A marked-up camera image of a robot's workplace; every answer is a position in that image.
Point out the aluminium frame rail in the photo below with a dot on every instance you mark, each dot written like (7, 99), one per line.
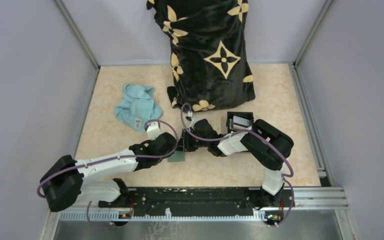
(312, 198)

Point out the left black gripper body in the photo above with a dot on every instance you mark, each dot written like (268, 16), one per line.
(149, 141)

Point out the stack of cards in tray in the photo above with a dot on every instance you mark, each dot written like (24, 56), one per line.
(241, 122)

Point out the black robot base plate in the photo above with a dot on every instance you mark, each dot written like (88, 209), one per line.
(200, 202)

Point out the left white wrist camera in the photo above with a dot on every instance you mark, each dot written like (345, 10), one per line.
(153, 130)

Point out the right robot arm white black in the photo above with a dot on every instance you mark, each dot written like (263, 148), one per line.
(268, 145)

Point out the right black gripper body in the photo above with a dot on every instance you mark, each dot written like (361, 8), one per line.
(190, 145)

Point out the white slotted cable duct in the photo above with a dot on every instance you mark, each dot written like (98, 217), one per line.
(121, 216)

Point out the light blue cloth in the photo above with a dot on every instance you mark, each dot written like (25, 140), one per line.
(137, 106)

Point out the black beige flower-patterned blanket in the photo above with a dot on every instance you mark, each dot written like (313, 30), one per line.
(208, 55)

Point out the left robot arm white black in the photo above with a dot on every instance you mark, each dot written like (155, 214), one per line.
(69, 182)

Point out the black card tray box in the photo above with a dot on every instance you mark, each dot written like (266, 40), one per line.
(230, 114)

